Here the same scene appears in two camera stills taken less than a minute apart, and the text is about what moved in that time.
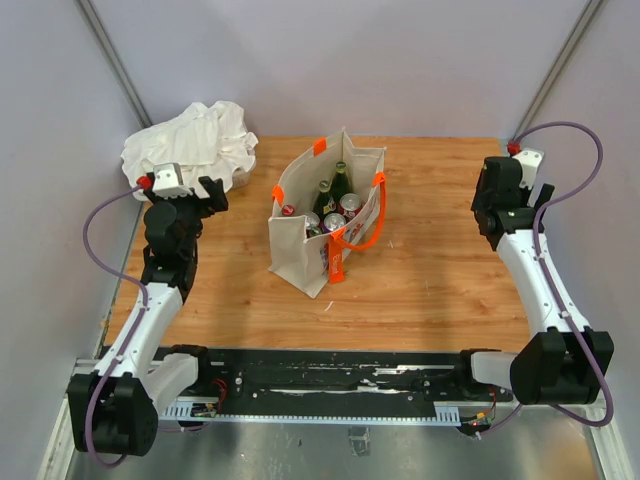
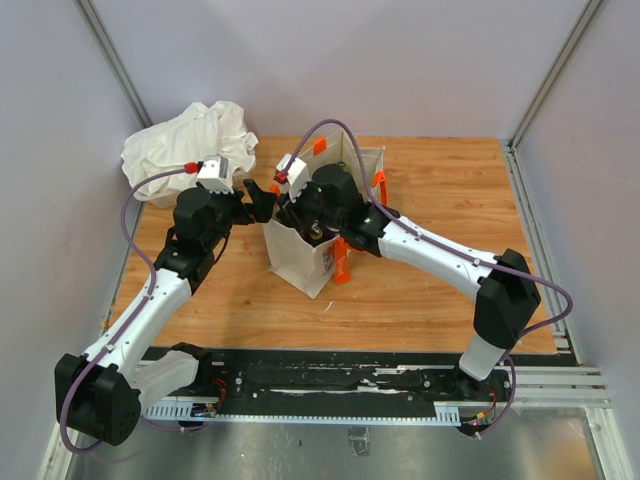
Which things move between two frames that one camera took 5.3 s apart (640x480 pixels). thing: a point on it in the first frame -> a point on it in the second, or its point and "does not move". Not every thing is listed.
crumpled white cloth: x=210 y=140 does not move
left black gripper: x=214 y=190 -> x=261 y=208
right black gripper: x=543 y=196 -> x=292 y=210
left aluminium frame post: x=87 y=13 does not move
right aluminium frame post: x=591 y=14 does not move
